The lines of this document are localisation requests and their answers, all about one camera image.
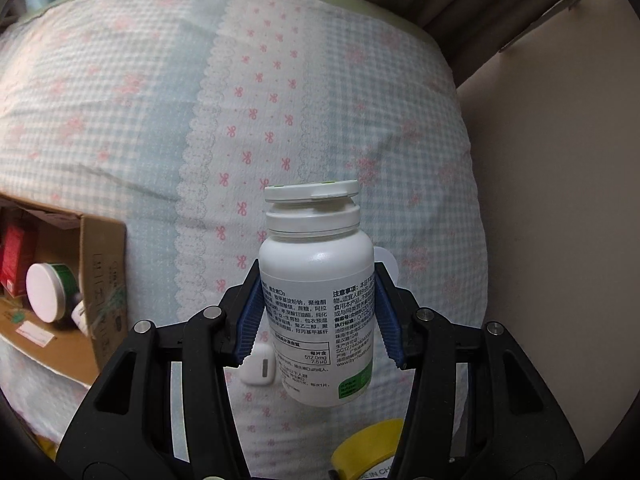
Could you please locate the red cosmetics carton box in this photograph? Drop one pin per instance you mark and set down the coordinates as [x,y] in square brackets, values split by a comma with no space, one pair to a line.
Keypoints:
[18,254]

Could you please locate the checkered floral bed sheet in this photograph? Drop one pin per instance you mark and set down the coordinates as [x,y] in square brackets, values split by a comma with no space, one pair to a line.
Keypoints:
[139,136]

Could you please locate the white earbuds case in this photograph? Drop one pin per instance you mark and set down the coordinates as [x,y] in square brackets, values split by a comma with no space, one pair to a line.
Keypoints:
[259,368]

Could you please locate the white pill bottle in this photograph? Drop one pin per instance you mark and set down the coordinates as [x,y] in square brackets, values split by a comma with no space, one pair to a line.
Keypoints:
[317,271]

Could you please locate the yellow tape roll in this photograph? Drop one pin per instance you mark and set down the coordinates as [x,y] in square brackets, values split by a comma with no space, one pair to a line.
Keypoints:
[369,453]

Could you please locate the pale green jar white lid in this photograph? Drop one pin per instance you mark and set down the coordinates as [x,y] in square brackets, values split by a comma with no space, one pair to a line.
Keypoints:
[384,256]

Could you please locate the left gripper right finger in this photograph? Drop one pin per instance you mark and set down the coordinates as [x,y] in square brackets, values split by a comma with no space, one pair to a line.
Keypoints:
[478,407]

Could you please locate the small white black jar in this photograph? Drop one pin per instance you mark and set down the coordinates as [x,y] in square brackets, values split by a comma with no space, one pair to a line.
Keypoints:
[80,318]

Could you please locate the green label jar white lid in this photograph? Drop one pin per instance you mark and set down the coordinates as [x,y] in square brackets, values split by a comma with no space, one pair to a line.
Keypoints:
[52,291]

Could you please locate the brown cardboard box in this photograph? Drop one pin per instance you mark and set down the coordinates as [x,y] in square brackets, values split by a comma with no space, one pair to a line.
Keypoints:
[94,248]

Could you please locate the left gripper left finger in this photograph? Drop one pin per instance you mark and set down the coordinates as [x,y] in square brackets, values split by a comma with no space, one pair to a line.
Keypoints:
[160,407]

